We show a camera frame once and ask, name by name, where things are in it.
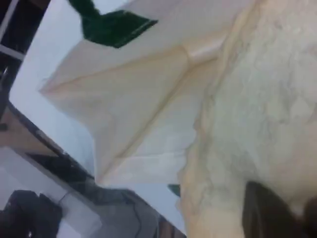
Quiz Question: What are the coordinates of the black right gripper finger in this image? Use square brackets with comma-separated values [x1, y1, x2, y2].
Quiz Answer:
[242, 180, 307, 238]
[304, 198, 317, 238]

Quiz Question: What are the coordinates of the long beige bread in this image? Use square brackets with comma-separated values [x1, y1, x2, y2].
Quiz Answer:
[176, 0, 317, 238]

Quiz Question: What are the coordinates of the white bag with green handles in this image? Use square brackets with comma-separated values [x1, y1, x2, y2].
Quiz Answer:
[38, 0, 258, 198]

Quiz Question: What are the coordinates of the black device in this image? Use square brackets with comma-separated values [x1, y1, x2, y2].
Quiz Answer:
[0, 189, 62, 238]

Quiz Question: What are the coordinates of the white frame bar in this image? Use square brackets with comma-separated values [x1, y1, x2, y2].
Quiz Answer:
[0, 0, 25, 60]

